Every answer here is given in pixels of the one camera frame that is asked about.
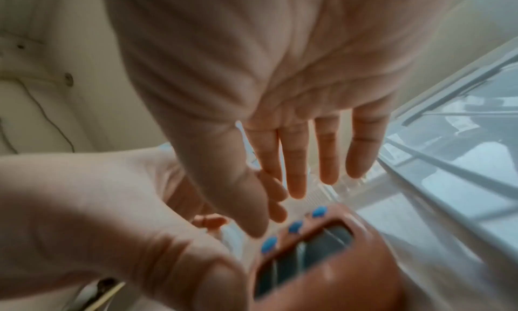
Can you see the person's right hand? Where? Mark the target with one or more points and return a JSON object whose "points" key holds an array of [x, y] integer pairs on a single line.
{"points": [[251, 57]]}

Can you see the wooden stick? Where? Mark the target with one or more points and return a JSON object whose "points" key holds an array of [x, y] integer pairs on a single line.
{"points": [[106, 295]]}

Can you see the white window frame with bars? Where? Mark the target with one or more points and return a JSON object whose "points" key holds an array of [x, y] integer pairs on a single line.
{"points": [[457, 137]]}

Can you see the person's left hand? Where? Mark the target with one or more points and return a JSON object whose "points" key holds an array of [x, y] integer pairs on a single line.
{"points": [[101, 213]]}

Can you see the orange device with blue buttons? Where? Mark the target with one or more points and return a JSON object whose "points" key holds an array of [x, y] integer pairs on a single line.
{"points": [[364, 271]]}

